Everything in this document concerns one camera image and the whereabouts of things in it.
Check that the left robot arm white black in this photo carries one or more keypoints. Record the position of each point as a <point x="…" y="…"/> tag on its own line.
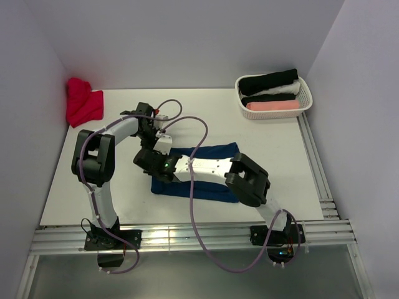
<point x="94" y="164"/>

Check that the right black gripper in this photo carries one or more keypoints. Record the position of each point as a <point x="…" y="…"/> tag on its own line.
<point x="158" y="152"/>

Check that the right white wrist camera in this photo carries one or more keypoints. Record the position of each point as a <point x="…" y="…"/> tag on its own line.
<point x="163" y="143"/>

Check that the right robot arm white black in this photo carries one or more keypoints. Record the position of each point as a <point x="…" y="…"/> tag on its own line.
<point x="232" y="179"/>

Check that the top black rolled shirt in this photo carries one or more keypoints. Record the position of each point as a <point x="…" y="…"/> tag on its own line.
<point x="251" y="85"/>

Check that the white plastic basket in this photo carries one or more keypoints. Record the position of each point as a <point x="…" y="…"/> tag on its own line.
<point x="304" y="97"/>

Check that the white rolled shirt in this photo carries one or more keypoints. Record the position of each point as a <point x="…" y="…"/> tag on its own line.
<point x="293" y="88"/>

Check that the pink rolled shirt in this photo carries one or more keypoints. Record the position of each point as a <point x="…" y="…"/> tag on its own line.
<point x="274" y="105"/>

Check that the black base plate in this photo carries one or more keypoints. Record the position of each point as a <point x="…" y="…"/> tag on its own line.
<point x="131" y="238"/>
<point x="276" y="238"/>

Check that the aluminium rail frame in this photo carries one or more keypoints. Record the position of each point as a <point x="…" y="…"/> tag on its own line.
<point x="333" y="230"/>

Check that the red t-shirt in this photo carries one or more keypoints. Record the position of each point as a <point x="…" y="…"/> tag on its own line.
<point x="83" y="104"/>

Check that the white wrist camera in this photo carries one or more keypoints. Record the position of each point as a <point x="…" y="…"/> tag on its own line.
<point x="163" y="143"/>
<point x="159" y="121"/>

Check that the lower black rolled shirt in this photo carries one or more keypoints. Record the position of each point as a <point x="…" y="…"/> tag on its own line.
<point x="268" y="98"/>

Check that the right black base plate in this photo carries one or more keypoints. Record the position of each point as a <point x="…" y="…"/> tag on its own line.
<point x="276" y="238"/>

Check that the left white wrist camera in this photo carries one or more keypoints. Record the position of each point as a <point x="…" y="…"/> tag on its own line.
<point x="159" y="121"/>

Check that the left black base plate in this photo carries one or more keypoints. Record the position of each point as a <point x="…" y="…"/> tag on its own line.
<point x="131" y="238"/>

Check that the blue Mickey Mouse t-shirt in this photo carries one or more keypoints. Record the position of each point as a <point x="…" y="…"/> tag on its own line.
<point x="202" y="190"/>

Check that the black rolled shirt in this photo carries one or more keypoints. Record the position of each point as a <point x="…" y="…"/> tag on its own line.
<point x="268" y="98"/>
<point x="251" y="85"/>

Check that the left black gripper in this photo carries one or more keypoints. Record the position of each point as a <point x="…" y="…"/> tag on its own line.
<point x="144" y="144"/>

